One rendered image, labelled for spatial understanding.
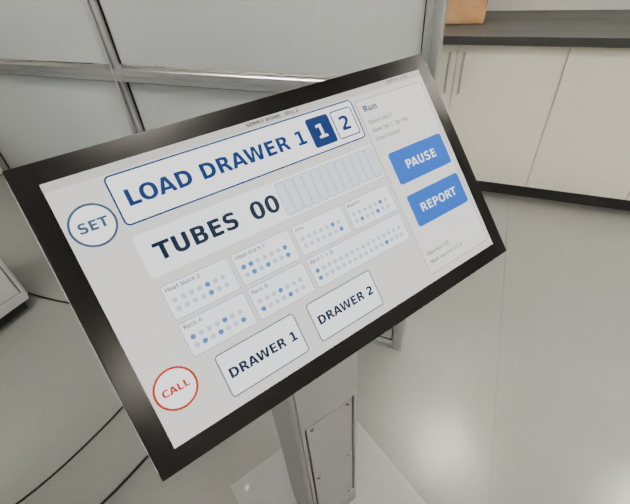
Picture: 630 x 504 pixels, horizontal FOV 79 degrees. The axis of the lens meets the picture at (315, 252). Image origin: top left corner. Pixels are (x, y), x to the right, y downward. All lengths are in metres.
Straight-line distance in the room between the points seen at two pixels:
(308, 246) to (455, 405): 1.21
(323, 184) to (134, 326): 0.25
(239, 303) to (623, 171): 2.41
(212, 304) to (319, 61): 0.83
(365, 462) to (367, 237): 1.02
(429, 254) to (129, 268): 0.36
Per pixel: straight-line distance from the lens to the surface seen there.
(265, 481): 1.40
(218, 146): 0.44
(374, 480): 1.38
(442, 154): 0.58
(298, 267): 0.43
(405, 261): 0.50
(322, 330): 0.44
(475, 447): 1.52
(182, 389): 0.41
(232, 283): 0.41
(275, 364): 0.42
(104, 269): 0.40
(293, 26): 1.12
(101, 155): 0.42
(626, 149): 2.59
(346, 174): 0.48
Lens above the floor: 1.34
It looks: 40 degrees down
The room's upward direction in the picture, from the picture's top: 5 degrees counter-clockwise
